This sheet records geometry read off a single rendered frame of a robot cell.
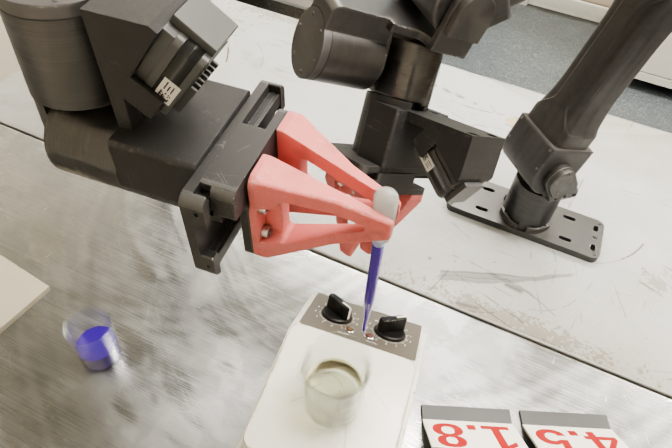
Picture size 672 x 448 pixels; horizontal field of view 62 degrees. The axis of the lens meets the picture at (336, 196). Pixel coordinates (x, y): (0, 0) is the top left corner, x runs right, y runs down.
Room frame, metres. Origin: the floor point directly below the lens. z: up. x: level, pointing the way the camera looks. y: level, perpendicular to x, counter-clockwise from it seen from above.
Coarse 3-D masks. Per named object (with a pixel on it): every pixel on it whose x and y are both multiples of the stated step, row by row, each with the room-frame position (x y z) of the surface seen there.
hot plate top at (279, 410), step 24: (288, 336) 0.26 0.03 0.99; (312, 336) 0.26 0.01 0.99; (288, 360) 0.23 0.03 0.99; (384, 360) 0.24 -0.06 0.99; (408, 360) 0.25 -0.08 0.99; (288, 384) 0.21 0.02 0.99; (384, 384) 0.22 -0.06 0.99; (408, 384) 0.22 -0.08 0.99; (264, 408) 0.19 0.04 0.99; (288, 408) 0.19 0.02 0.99; (384, 408) 0.20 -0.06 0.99; (264, 432) 0.17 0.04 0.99; (288, 432) 0.17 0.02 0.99; (312, 432) 0.17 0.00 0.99; (336, 432) 0.18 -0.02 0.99; (360, 432) 0.18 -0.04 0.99; (384, 432) 0.18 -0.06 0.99
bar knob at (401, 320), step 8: (384, 320) 0.30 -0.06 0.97; (392, 320) 0.30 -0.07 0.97; (400, 320) 0.30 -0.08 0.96; (376, 328) 0.29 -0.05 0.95; (384, 328) 0.29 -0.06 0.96; (392, 328) 0.29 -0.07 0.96; (400, 328) 0.30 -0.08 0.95; (384, 336) 0.28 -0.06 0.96; (392, 336) 0.29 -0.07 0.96; (400, 336) 0.29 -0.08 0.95
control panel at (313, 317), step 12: (324, 300) 0.33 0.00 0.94; (312, 312) 0.31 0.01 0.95; (360, 312) 0.32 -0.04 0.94; (372, 312) 0.33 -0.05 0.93; (312, 324) 0.29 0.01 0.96; (324, 324) 0.29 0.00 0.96; (336, 324) 0.29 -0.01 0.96; (348, 324) 0.30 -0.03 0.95; (360, 324) 0.30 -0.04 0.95; (372, 324) 0.30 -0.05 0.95; (408, 324) 0.32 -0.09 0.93; (360, 336) 0.28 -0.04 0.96; (408, 336) 0.29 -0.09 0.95; (384, 348) 0.27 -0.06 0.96; (396, 348) 0.27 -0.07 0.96; (408, 348) 0.27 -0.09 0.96
